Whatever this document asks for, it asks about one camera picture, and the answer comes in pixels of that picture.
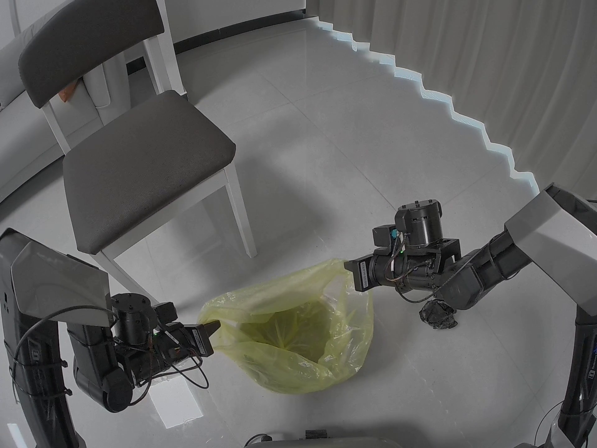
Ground white curtain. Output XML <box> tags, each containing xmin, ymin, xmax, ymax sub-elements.
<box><xmin>305</xmin><ymin>0</ymin><xmax>597</xmax><ymax>216</ymax></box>

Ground black cable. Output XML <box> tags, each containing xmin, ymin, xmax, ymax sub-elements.
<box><xmin>163</xmin><ymin>357</ymin><xmax>210</xmax><ymax>390</ymax></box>
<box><xmin>9</xmin><ymin>310</ymin><xmax>119</xmax><ymax>393</ymax></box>

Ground yellow plastic bag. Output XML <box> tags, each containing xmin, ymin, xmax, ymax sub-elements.
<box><xmin>197</xmin><ymin>258</ymin><xmax>375</xmax><ymax>394</ymax></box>

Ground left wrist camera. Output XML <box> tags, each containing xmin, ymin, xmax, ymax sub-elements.
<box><xmin>151</xmin><ymin>301</ymin><xmax>179</xmax><ymax>330</ymax></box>

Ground white chair with grey cushions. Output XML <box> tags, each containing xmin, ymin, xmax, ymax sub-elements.
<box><xmin>18</xmin><ymin>0</ymin><xmax>258</xmax><ymax>293</ymax></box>

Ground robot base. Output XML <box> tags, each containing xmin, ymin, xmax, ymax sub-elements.
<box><xmin>243</xmin><ymin>429</ymin><xmax>423</xmax><ymax>448</ymax></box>

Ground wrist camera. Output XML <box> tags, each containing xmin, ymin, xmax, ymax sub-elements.
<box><xmin>372</xmin><ymin>223</ymin><xmax>403</xmax><ymax>255</ymax></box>
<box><xmin>151</xmin><ymin>301</ymin><xmax>179</xmax><ymax>330</ymax></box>

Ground black plastic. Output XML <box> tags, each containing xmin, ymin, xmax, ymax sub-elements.
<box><xmin>418</xmin><ymin>298</ymin><xmax>459</xmax><ymax>331</ymax></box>

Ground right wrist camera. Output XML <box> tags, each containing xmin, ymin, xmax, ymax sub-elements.
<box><xmin>372</xmin><ymin>223</ymin><xmax>403</xmax><ymax>255</ymax></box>

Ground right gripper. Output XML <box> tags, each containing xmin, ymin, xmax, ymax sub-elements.
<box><xmin>344</xmin><ymin>253</ymin><xmax>405</xmax><ymax>293</ymax></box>

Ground white sofa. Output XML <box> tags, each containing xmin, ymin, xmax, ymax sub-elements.
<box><xmin>0</xmin><ymin>0</ymin><xmax>157</xmax><ymax>204</ymax></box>

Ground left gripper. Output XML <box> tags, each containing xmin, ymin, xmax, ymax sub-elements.
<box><xmin>158</xmin><ymin>321</ymin><xmax>222</xmax><ymax>369</ymax></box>

